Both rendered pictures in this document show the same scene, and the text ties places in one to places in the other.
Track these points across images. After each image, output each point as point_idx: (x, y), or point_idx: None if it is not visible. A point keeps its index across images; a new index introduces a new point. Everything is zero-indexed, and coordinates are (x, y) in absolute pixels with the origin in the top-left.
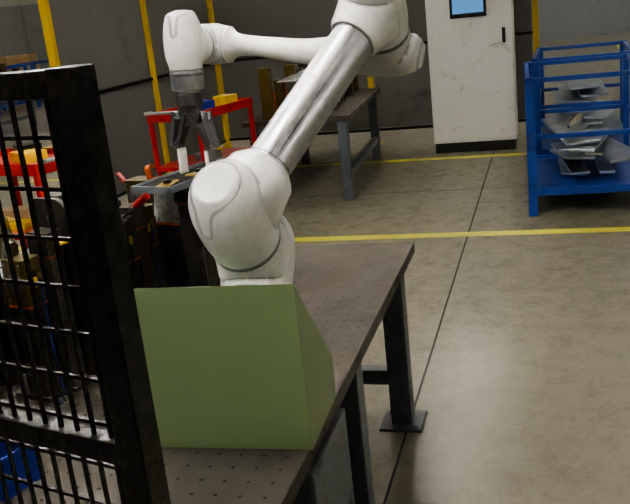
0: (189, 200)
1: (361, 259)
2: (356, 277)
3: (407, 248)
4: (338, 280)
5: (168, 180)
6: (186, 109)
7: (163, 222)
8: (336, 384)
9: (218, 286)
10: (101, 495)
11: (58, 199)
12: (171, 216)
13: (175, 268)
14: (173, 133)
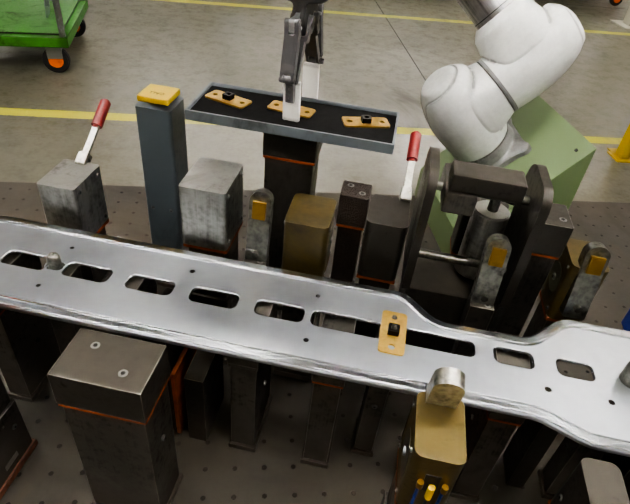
0: (581, 45)
1: (42, 214)
2: (121, 211)
3: (14, 184)
4: (127, 223)
5: (369, 115)
6: (311, 6)
7: (231, 242)
8: (397, 196)
9: (553, 109)
10: (608, 276)
11: (538, 164)
12: (237, 221)
13: (233, 296)
14: (297, 58)
